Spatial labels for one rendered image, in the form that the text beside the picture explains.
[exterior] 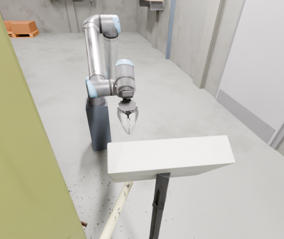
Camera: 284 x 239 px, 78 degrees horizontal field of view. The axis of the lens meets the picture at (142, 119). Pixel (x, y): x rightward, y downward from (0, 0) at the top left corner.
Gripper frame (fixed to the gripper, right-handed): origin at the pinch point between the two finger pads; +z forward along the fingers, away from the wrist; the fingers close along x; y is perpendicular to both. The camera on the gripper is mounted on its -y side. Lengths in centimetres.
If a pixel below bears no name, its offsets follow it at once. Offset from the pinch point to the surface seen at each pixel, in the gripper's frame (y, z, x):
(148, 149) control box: -21.5, 13.7, -4.0
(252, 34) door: 80, -152, -169
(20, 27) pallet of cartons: 429, -609, 368
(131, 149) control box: -21.5, 13.4, 0.5
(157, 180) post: -10.1, 20.9, -7.5
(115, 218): 30.7, 33.4, 8.4
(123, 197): 35.8, 24.1, 3.8
